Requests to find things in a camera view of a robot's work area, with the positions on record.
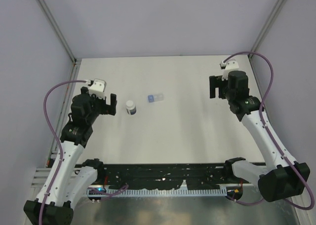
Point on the right aluminium frame post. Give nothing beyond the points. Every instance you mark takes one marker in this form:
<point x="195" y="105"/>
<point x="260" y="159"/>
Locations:
<point x="273" y="15"/>

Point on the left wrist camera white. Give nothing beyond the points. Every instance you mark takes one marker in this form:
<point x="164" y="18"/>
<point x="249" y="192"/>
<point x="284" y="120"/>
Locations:
<point x="97" y="88"/>

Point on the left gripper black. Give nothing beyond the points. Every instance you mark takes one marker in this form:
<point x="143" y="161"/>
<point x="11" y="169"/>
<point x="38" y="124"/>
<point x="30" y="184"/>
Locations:
<point x="107" y="109"/>

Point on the white vitamin pill bottle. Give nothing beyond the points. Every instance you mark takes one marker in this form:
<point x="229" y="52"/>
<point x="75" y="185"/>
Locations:
<point x="130" y="107"/>

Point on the left aluminium frame post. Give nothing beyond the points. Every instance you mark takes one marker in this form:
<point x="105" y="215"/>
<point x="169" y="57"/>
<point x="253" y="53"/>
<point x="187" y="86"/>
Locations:
<point x="53" y="23"/>

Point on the clear blue pill organizer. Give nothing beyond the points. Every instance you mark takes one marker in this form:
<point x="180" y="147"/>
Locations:
<point x="155" y="97"/>

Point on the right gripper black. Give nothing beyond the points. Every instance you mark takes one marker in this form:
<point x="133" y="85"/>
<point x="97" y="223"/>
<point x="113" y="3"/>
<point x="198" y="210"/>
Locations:
<point x="216" y="81"/>

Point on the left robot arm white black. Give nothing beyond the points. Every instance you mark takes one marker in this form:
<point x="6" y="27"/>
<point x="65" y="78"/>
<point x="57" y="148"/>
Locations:
<point x="56" y="201"/>

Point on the slotted grey cable duct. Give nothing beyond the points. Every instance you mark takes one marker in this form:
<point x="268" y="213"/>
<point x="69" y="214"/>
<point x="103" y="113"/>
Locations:
<point x="181" y="192"/>

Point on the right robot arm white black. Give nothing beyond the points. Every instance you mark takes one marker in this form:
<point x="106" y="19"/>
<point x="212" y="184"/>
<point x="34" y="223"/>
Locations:
<point x="283" y="176"/>

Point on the aluminium frame post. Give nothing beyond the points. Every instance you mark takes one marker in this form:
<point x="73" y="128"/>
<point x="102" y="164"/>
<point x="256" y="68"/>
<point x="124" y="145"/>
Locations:
<point x="273" y="15"/>
<point x="53" y="23"/>

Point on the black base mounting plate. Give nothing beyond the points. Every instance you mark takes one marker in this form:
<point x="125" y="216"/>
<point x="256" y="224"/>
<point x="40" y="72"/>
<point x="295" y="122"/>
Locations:
<point x="167" y="176"/>

